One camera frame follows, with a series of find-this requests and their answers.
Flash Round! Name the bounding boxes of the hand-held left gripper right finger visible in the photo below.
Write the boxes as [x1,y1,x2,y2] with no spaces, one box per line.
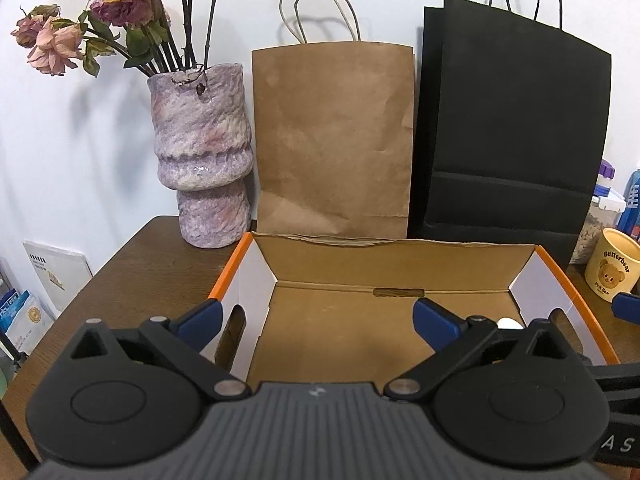
[384,297,571,404]

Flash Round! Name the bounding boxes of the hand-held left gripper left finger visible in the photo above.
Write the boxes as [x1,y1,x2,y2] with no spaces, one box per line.
[70,300,252,404]

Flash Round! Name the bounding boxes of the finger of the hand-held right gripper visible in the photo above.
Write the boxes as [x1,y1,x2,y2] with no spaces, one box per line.
[612,293,640,319]

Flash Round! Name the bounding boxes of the orange-edged cardboard box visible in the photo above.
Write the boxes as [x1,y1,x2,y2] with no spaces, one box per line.
[207,232,621,387]

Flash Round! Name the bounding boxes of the yellow bear mug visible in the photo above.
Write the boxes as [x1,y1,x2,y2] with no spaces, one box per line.
[584,227,640,304]

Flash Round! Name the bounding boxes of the clear container of seeds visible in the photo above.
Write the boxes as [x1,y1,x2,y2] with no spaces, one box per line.
[570,195,627,266]

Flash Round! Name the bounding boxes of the blue drink can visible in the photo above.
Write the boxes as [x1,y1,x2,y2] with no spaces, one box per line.
[617,167,640,242]

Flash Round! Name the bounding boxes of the purple-lidded jar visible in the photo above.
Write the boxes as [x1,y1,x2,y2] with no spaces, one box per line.
[597,159,617,197]

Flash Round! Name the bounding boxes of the white booklet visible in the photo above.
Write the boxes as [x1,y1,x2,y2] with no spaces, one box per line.
[22,240,94,319]

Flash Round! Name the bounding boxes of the mottled purple ceramic vase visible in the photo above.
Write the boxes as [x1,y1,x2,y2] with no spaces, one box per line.
[147,63,255,250]

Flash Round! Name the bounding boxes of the white packet with yellow circle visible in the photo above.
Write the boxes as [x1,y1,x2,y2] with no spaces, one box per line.
[5,294,54,357]

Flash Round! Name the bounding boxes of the blue and white packet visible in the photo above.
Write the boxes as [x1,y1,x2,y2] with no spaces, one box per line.
[0,289,25,333]

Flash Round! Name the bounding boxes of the brown paper bag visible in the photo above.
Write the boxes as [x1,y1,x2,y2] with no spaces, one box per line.
[251,0,416,240]

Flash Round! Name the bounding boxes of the black paper bag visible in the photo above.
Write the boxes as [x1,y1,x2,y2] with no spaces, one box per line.
[407,0,613,272]

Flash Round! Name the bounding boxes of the dried pink roses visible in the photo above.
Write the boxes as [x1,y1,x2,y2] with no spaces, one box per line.
[11,0,231,79]

